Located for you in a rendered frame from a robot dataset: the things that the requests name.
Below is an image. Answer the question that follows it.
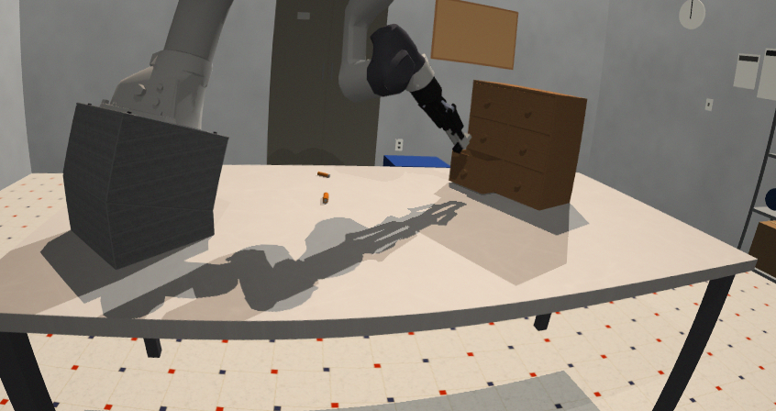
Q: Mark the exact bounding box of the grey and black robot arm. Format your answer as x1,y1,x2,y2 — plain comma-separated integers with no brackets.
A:
100,0,434,129

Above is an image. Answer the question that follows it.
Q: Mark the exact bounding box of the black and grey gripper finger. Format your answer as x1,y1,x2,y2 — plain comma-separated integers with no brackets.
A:
418,104,458,146
432,100,470,150

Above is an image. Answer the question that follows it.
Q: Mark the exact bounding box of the dark brown chest of drawers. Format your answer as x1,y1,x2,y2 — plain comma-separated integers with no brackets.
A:
466,80,587,211

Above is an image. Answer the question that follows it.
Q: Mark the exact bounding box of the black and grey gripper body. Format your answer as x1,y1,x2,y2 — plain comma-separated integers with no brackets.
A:
410,76,447,114

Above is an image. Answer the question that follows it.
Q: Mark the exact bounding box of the brown wooden drawer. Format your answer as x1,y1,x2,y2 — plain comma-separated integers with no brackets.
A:
505,126,550,171
468,117,507,157
500,161,544,207
449,150,503,194
509,90,555,133
471,83,511,122

